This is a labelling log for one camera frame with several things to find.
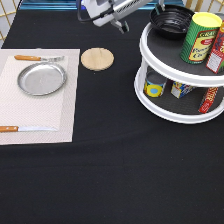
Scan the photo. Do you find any wooden handled knife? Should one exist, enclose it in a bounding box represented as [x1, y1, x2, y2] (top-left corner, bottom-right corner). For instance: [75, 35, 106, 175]
[0, 126, 57, 133]

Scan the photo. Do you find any wooden handled fork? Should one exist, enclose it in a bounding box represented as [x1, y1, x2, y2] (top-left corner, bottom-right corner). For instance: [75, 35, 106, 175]
[14, 55, 64, 62]

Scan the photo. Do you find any green yellow parmesan can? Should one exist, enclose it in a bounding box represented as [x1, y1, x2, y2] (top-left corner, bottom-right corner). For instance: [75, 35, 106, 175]
[180, 12, 222, 64]

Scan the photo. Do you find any black ribbed bowl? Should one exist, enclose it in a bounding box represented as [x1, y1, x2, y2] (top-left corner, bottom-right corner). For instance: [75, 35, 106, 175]
[150, 4, 194, 40]

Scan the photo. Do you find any round wooden coaster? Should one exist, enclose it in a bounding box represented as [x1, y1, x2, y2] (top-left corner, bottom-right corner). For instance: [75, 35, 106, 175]
[81, 48, 114, 71]

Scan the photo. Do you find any round metal plate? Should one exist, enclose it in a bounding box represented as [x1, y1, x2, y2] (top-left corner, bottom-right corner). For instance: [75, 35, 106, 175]
[17, 62, 67, 96]

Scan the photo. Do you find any yellow blue small box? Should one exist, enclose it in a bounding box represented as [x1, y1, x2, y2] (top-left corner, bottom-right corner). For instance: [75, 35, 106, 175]
[171, 82, 195, 99]

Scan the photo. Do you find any beige woven placemat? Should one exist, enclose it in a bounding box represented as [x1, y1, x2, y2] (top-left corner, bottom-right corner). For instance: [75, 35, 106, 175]
[0, 49, 80, 145]

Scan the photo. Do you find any red raisins box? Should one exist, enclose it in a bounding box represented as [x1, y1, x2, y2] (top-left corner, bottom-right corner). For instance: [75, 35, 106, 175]
[206, 21, 224, 73]

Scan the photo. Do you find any white two-tier lazy Susan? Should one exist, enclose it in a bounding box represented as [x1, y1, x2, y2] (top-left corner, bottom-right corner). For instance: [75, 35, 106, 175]
[134, 24, 224, 124]

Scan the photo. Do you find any yellow blue tin can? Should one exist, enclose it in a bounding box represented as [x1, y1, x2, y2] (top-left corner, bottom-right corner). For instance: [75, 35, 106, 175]
[143, 71, 167, 98]

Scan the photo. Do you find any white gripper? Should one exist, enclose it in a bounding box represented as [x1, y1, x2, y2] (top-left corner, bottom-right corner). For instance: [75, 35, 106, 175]
[82, 0, 165, 34]

